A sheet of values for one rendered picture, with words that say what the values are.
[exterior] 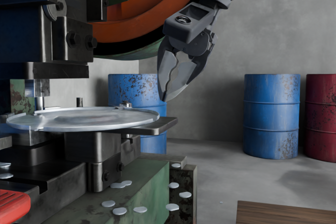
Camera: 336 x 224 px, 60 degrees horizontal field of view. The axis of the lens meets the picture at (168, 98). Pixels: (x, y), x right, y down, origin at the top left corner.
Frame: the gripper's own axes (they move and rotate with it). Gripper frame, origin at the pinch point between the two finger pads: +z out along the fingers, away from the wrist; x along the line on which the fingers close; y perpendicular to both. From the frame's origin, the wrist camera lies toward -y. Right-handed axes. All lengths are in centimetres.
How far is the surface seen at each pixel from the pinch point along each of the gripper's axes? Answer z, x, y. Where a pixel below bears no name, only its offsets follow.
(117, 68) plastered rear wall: 45, 127, 270
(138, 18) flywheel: -11.6, 24.9, 34.0
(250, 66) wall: -22, -11, 330
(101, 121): 9.0, 7.9, -3.5
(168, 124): 4.4, -3.0, -0.3
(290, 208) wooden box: 30, -49, 66
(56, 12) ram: -5.6, 24.2, -3.9
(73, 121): 10.8, 12.1, -5.5
